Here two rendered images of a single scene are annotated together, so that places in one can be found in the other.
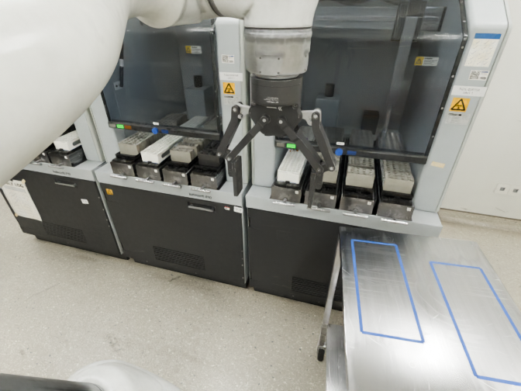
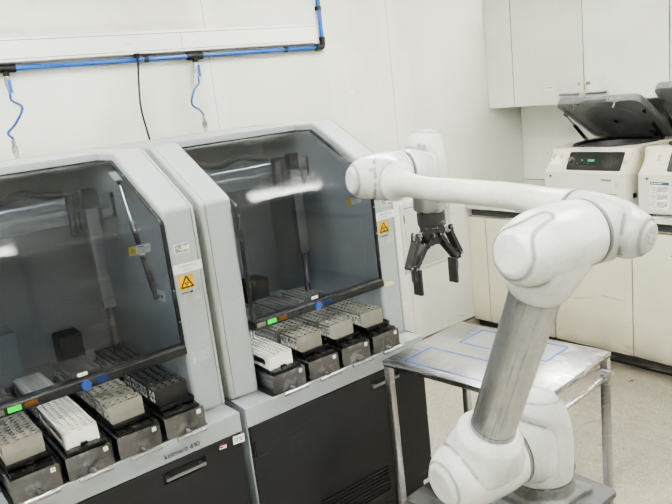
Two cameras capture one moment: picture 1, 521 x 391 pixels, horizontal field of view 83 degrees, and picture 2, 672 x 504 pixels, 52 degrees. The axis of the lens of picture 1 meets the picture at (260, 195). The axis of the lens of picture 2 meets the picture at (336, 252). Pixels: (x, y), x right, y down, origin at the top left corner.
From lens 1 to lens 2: 1.63 m
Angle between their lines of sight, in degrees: 52
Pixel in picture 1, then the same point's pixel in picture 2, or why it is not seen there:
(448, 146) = (389, 263)
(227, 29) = (177, 217)
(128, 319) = not seen: outside the picture
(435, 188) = (395, 307)
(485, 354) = not seen: hidden behind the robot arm
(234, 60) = (189, 247)
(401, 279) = (463, 356)
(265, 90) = (439, 218)
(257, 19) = not seen: hidden behind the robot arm
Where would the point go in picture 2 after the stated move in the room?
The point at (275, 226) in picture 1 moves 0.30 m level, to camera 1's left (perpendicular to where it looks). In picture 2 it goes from (287, 433) to (227, 476)
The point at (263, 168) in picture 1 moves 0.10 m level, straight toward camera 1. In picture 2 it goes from (242, 368) to (263, 373)
